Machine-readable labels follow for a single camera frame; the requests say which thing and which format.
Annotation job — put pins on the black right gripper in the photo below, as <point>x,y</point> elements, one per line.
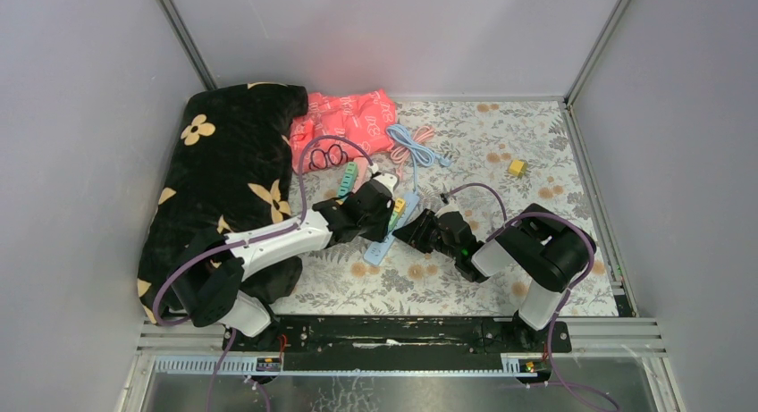
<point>414,233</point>

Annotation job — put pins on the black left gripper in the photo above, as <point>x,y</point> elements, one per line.
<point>383,230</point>

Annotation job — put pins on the teal USB charger plug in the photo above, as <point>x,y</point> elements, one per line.
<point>346,187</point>

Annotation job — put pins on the yellow charger plug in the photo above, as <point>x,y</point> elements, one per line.
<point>399,206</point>
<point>517,168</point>

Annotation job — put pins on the light blue power strip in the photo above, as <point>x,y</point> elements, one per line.
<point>377,251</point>

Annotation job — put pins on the light green USB charger plug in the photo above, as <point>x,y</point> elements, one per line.
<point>351,171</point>

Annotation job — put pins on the pink power strip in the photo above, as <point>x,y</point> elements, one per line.
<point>362,172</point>

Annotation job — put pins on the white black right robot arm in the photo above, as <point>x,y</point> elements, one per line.
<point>551,250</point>

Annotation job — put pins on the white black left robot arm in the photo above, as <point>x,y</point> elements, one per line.
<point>208,281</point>

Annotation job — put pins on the black eyeglasses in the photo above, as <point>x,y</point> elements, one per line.
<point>324,158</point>

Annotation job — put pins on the floral patterned table mat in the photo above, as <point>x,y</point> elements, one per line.
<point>480,139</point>

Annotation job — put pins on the pink patterned cloth bag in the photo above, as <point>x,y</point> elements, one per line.
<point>362,119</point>

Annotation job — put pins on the black floral plush blanket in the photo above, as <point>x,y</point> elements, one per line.
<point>230,171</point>

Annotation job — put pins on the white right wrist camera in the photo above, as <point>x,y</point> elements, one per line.
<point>451,207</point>

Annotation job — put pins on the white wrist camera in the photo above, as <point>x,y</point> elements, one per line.
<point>451,207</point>
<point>389,180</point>

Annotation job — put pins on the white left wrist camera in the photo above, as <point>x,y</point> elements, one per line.
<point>389,180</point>

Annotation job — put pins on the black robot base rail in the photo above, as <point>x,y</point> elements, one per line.
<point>298,333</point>

